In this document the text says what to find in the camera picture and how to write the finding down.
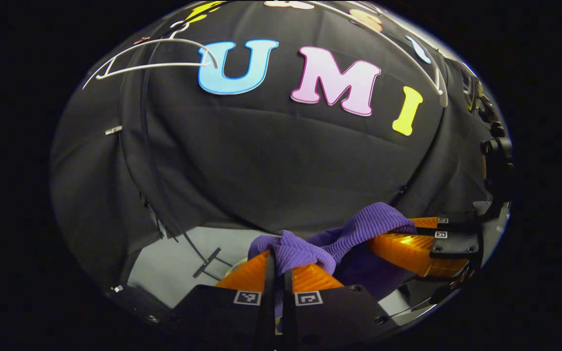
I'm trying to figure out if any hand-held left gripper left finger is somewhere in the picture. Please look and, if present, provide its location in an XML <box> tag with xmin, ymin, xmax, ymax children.
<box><xmin>173</xmin><ymin>250</ymin><xmax>277</xmax><ymax>351</ymax></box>

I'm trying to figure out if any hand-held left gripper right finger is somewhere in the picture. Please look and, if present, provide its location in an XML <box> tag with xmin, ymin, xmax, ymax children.
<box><xmin>283</xmin><ymin>263</ymin><xmax>391</xmax><ymax>351</ymax></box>

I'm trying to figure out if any purple ribbed jacket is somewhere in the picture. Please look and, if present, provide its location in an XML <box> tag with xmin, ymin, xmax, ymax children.
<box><xmin>248</xmin><ymin>202</ymin><xmax>417</xmax><ymax>317</ymax></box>

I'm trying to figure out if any white plastic clothes hanger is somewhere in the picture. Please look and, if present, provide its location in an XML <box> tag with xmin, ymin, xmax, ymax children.
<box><xmin>82</xmin><ymin>19</ymin><xmax>219</xmax><ymax>91</ymax></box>
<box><xmin>305</xmin><ymin>0</ymin><xmax>450</xmax><ymax>108</ymax></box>

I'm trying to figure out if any black backdrop cloth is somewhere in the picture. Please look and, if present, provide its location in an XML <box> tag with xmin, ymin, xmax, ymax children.
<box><xmin>49</xmin><ymin>0</ymin><xmax>511</xmax><ymax>293</ymax></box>

